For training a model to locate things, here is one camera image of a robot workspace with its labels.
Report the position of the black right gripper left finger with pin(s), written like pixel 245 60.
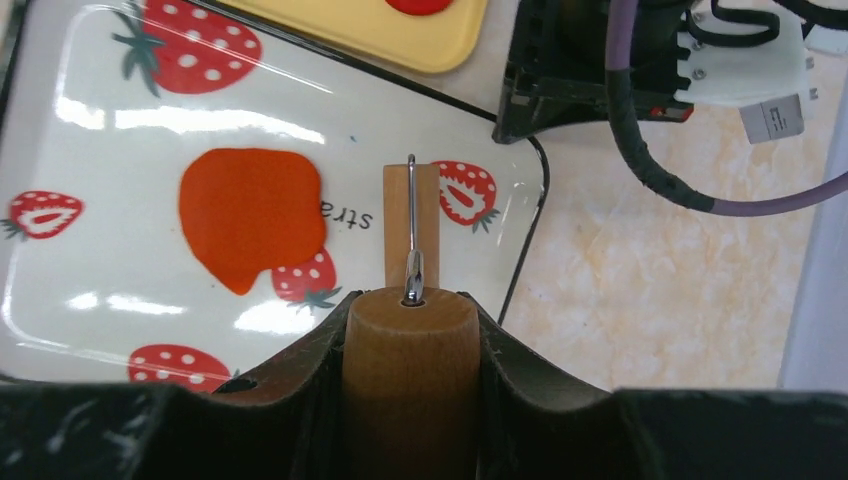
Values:
pixel 279 420

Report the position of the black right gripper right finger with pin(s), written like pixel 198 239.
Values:
pixel 537 421

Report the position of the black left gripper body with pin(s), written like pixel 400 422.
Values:
pixel 554 74

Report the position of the wooden pastry roller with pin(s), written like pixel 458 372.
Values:
pixel 412 352

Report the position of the orange dough disc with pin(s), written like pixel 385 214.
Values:
pixel 247 210

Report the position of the red dough disc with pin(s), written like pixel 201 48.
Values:
pixel 419 7

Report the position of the yellow plastic tray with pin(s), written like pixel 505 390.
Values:
pixel 427 44

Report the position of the white strawberry enamel tray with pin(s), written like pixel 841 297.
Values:
pixel 98 283

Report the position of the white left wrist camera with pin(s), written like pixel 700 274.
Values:
pixel 768 84

